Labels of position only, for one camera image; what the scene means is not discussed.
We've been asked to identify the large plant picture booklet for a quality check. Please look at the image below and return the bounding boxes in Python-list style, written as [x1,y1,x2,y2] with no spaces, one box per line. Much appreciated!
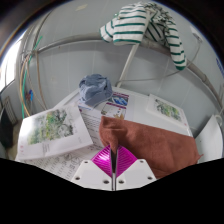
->
[15,105,94,162]

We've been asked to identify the small beige wall sticker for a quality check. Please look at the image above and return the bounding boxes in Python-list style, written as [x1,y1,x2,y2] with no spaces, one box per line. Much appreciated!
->
[75,3,88,12]

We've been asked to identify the white washing machine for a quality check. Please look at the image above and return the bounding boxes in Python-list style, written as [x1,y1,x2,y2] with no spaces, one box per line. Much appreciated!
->
[194,114,224,164]

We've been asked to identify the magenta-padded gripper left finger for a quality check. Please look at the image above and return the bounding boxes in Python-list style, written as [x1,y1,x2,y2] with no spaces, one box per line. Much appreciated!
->
[70,144,116,192]

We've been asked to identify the green striped white garment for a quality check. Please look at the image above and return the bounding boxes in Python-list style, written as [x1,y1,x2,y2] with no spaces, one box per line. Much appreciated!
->
[99,1,188,72]

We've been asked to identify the white printed paper sheet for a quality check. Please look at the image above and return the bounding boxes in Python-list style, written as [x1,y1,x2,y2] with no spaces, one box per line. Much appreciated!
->
[78,106,105,151]

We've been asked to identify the crumpled blue-grey cloth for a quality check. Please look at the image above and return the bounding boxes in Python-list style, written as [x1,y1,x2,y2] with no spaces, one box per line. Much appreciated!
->
[78,73,114,108]

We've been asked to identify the green hose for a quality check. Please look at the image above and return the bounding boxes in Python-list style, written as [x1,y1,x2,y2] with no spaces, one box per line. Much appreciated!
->
[20,34,44,118]

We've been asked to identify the white upright pipe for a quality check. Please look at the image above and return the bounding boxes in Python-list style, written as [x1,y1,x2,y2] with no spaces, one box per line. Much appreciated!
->
[116,43,141,88]

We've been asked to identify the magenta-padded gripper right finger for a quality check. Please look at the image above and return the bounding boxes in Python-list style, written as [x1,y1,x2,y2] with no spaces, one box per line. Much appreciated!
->
[114,145,158,192]

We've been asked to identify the window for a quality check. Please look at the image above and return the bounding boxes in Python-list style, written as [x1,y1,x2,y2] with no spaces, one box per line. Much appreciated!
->
[0,46,18,91]

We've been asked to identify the grey wall pipe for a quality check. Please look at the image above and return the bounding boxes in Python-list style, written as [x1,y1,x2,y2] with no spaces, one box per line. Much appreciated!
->
[31,31,224,111]

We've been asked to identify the white power cable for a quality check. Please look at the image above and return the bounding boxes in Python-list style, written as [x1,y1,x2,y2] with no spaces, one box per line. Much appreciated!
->
[116,39,203,83]

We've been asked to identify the blue wall sign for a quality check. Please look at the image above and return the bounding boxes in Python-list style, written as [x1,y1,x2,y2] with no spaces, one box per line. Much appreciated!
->
[215,57,224,78]

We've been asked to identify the colourful glossy leaflet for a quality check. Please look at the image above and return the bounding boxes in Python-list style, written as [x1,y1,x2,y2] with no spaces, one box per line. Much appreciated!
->
[100,92,130,120]

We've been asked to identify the orange hose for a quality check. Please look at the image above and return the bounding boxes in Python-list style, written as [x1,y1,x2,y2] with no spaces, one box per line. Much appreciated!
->
[19,56,32,108]

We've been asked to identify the small plant picture booklet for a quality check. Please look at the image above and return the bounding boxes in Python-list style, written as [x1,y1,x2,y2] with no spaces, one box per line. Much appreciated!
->
[145,93,188,128]

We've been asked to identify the brown towel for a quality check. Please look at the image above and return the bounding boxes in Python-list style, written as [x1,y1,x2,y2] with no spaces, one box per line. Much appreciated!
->
[98,115,204,180]

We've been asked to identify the white wall socket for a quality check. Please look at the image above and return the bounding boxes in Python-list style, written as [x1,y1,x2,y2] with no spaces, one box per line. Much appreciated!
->
[189,25,204,43]

